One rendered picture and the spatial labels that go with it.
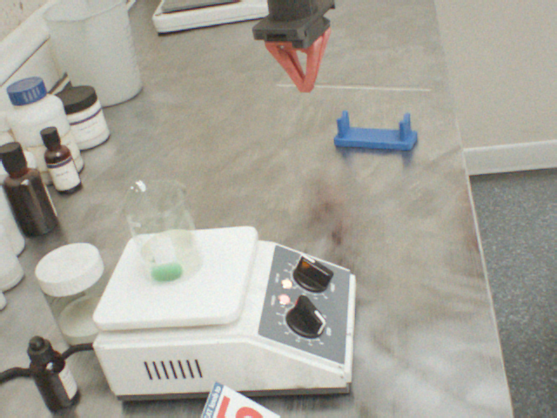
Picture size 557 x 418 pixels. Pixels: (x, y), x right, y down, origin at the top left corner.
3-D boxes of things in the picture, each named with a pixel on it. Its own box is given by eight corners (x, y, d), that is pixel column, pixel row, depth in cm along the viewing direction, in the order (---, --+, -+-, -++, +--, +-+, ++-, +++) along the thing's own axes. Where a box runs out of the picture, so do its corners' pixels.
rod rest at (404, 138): (419, 138, 93) (416, 111, 91) (410, 151, 90) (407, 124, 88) (343, 133, 97) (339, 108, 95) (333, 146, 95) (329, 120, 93)
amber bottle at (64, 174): (57, 185, 99) (34, 128, 94) (82, 178, 99) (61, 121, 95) (57, 197, 96) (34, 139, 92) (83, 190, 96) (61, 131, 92)
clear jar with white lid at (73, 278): (136, 311, 73) (111, 245, 69) (101, 354, 69) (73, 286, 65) (86, 303, 76) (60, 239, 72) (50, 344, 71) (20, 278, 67)
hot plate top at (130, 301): (260, 232, 67) (258, 224, 66) (238, 324, 57) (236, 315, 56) (133, 242, 69) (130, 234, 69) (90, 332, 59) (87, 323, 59)
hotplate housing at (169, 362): (358, 292, 70) (346, 220, 66) (352, 399, 59) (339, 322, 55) (132, 306, 74) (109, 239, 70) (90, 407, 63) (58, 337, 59)
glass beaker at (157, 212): (218, 271, 62) (196, 188, 58) (161, 300, 60) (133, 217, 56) (187, 241, 67) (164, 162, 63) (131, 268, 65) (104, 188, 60)
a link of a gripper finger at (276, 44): (273, 98, 93) (258, 25, 88) (297, 75, 98) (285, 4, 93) (324, 101, 90) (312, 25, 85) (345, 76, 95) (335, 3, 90)
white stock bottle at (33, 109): (22, 178, 102) (-15, 91, 96) (65, 154, 106) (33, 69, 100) (50, 191, 98) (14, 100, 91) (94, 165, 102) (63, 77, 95)
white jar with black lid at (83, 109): (57, 142, 110) (40, 97, 107) (98, 124, 113) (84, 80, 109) (74, 157, 105) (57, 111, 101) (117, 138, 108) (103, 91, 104)
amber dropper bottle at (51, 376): (50, 416, 63) (20, 355, 60) (41, 395, 66) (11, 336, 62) (83, 399, 64) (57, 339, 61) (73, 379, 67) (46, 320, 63)
